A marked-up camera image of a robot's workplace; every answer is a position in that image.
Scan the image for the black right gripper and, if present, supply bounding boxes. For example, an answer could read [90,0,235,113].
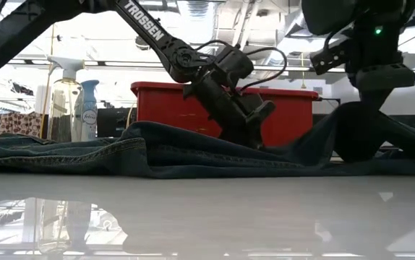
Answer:
[347,51,415,110]

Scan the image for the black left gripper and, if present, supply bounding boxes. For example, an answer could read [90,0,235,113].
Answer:
[183,71,266,150]

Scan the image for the dark blue denim jeans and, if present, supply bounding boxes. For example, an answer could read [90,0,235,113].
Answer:
[0,100,415,181]

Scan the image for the red plastic laundry bin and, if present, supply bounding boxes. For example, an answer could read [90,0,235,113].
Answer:
[130,81,320,148]

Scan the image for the black thin pole stand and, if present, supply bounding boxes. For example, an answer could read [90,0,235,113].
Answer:
[317,96,342,127]

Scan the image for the dark wide partition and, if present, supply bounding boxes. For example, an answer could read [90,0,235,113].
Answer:
[312,113,341,126]

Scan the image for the black cabinet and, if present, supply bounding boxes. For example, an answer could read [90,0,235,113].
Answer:
[96,107,133,138]

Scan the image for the long ceiling light bar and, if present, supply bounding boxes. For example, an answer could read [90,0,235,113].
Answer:
[7,59,415,77]

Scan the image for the blue Febreze spray bottle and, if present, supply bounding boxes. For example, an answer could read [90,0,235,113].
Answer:
[79,79,100,142]

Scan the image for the clear spray bottle white trigger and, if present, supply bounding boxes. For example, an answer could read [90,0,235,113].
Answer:
[46,56,85,142]

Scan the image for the floral patterned cloth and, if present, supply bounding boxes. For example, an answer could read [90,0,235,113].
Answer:
[0,111,44,138]

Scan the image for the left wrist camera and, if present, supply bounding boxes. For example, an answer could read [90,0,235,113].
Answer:
[245,100,277,126]

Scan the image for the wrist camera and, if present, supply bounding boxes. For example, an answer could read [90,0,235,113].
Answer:
[245,100,277,126]
[309,38,351,76]

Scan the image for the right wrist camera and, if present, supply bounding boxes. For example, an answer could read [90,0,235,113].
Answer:
[309,38,351,76]

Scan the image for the smooth silver ventilation duct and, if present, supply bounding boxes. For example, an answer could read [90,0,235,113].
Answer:
[265,10,304,68]

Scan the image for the ribbed silver ventilation duct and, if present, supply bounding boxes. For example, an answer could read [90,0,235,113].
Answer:
[185,0,216,22]

